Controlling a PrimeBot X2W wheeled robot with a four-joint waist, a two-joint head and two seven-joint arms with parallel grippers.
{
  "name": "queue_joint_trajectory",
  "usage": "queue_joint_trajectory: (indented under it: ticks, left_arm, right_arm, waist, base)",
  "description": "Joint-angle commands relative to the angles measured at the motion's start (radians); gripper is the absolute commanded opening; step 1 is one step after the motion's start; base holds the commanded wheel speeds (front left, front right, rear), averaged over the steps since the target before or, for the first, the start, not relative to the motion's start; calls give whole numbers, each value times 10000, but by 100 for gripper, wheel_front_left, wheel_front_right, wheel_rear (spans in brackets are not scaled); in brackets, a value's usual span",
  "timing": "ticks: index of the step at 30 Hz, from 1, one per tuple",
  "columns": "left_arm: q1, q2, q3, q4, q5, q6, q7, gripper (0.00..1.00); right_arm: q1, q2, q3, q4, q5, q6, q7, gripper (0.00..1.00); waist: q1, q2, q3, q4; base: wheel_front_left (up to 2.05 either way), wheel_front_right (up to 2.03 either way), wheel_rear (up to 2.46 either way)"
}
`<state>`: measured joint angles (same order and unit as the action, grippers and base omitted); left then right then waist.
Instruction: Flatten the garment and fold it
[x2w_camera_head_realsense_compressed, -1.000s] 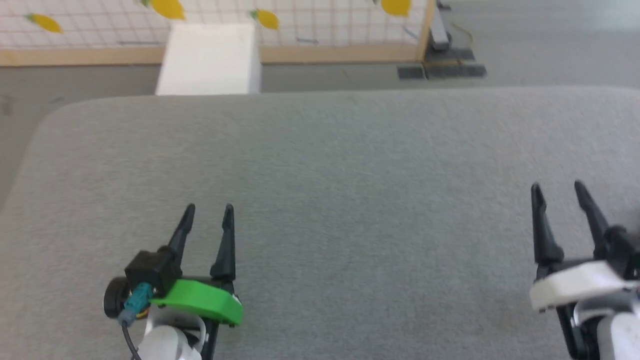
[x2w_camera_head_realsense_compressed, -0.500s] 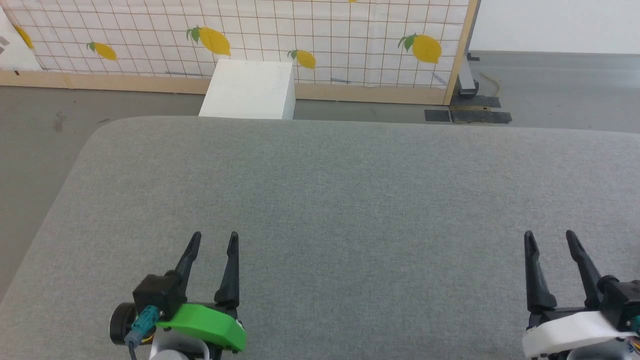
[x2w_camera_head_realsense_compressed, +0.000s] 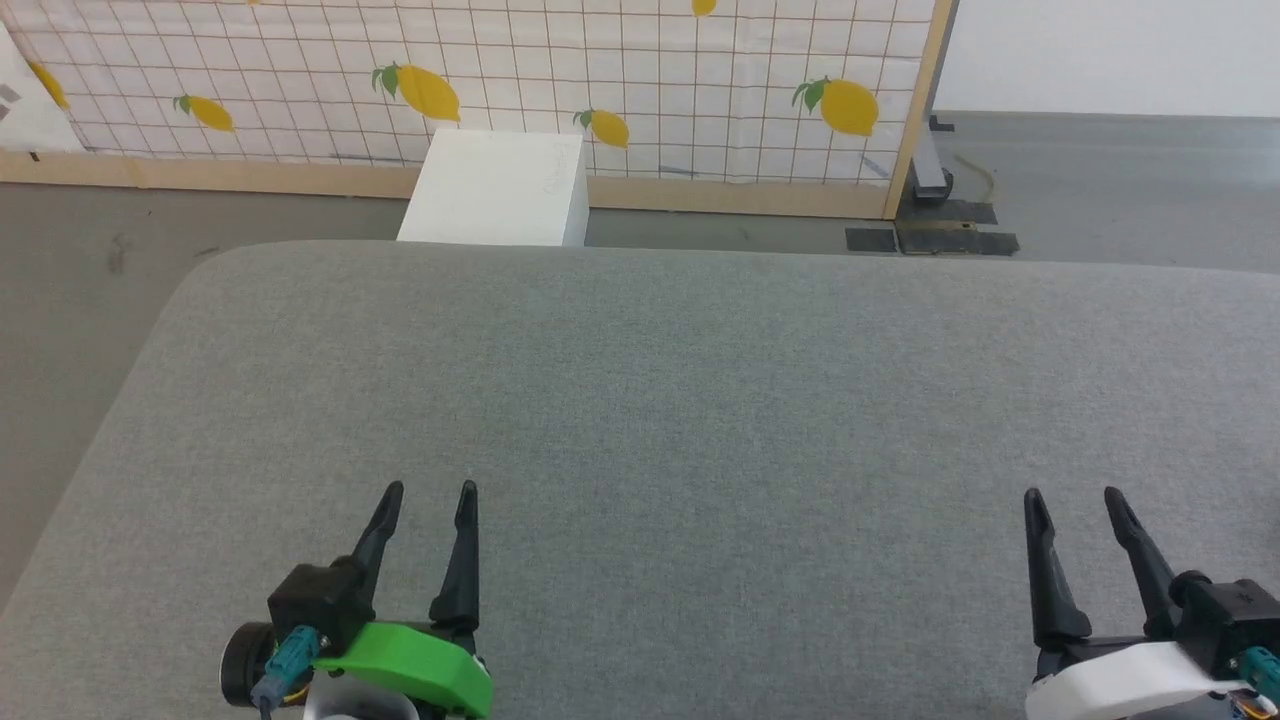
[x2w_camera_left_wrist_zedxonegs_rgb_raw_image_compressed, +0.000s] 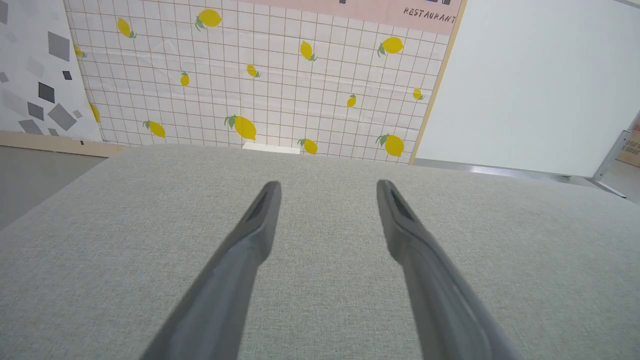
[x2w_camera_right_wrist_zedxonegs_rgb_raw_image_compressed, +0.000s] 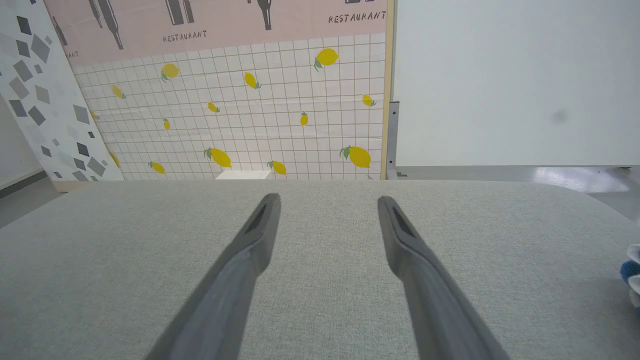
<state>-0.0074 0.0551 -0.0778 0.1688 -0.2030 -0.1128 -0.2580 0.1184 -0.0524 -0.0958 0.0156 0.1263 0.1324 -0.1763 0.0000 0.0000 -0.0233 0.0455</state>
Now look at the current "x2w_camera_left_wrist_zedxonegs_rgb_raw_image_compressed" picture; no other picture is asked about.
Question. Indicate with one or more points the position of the grey geometric pattern wall panel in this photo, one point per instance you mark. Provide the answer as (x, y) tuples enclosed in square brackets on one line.
[(40, 75)]

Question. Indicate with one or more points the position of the lemon print grid backdrop panel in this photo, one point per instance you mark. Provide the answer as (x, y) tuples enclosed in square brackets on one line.
[(280, 95)]

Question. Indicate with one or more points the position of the grey fabric sofa cushion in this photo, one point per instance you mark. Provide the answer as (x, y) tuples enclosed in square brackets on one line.
[(325, 300)]

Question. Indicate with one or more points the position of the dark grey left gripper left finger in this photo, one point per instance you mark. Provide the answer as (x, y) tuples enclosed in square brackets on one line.
[(225, 280)]

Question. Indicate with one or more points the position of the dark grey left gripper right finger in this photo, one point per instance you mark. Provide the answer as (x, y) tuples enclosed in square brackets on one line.
[(435, 290)]

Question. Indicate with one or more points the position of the plain white board panel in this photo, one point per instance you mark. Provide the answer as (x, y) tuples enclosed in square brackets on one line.
[(540, 80)]

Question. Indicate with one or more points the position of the light wooden baseboard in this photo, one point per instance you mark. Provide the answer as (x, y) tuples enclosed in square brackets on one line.
[(55, 145)]

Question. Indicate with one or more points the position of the grey metal support bracket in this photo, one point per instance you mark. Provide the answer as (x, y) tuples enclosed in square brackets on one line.
[(607, 167)]

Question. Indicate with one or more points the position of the small white box table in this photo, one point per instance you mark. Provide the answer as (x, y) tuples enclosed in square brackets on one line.
[(270, 148)]

